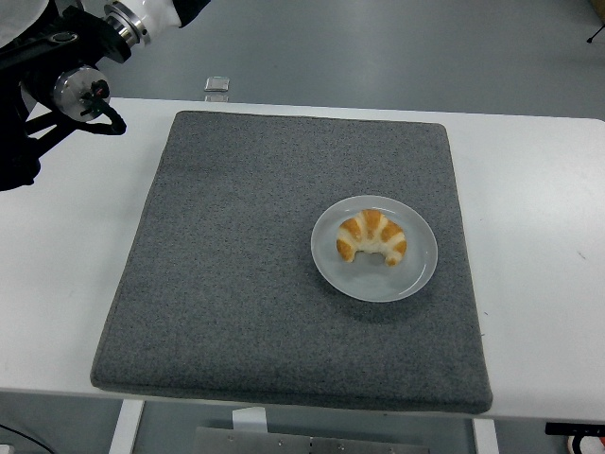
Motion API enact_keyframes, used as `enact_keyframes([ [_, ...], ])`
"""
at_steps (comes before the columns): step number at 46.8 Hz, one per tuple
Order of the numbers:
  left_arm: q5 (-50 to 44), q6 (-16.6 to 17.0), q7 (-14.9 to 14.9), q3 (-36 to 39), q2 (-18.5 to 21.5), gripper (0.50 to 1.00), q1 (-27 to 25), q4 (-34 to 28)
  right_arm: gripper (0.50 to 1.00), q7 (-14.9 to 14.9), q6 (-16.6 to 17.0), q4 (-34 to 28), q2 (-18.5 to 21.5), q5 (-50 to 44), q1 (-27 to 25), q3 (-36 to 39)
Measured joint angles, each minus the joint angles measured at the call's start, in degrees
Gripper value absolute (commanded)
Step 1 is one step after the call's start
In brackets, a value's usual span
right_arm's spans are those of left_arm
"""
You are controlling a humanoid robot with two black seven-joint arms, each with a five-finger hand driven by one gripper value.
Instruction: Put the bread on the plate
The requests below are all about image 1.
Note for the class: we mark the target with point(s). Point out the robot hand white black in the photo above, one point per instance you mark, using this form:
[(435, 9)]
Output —
[(158, 12)]

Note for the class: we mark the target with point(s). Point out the croissant bread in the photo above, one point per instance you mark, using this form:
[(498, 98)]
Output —
[(373, 232)]

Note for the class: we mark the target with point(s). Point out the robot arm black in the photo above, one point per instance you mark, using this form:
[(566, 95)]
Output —
[(28, 118)]

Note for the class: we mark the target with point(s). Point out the grey round plate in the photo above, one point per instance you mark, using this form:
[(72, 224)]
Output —
[(378, 284)]

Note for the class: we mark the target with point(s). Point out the grey metal plate with screws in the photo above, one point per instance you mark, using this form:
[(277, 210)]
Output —
[(283, 442)]

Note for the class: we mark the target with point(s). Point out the small clear floor box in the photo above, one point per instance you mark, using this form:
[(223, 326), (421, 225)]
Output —
[(217, 84)]

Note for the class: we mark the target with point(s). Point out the grey felt mat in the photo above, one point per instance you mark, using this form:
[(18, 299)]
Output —
[(236, 307)]

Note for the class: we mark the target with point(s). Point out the white table leg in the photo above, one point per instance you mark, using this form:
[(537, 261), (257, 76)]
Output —
[(126, 425), (486, 440)]

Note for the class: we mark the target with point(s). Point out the white tag under table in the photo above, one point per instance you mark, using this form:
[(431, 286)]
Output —
[(249, 418)]

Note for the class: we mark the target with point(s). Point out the black tripod leg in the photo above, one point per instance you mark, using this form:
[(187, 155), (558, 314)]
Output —
[(596, 32)]

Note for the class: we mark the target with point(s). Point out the black bar under table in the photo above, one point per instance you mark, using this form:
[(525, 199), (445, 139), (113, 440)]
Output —
[(574, 428)]

